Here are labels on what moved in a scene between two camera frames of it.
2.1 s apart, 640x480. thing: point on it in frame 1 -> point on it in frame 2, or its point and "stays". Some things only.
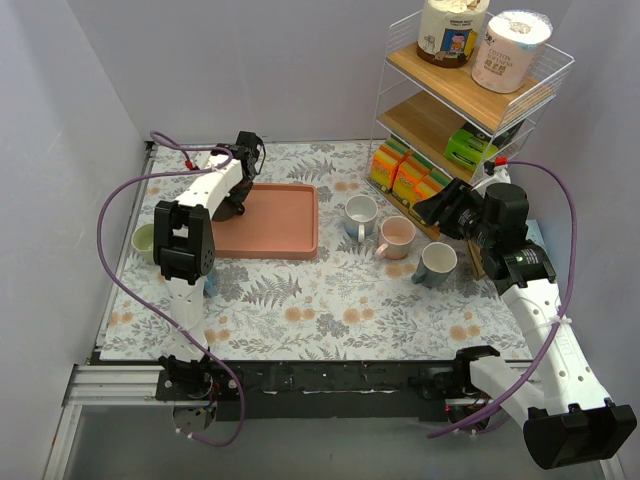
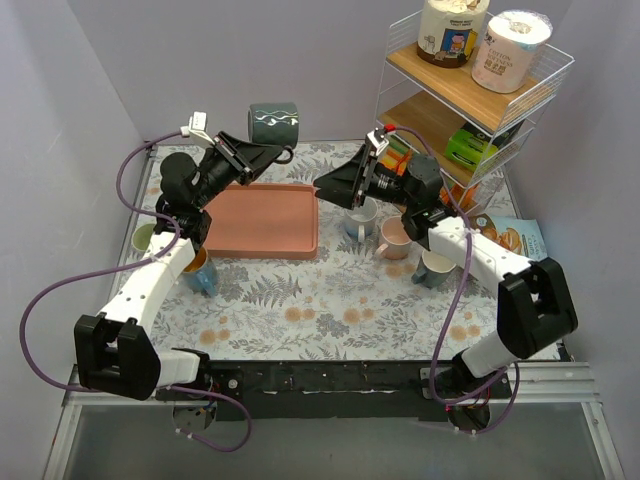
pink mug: (396, 233) stays
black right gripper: (451, 211) -> (364, 173)
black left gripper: (232, 204) -> (233, 158)
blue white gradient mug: (360, 215) stays
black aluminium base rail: (282, 390) stays
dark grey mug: (438, 260) stays
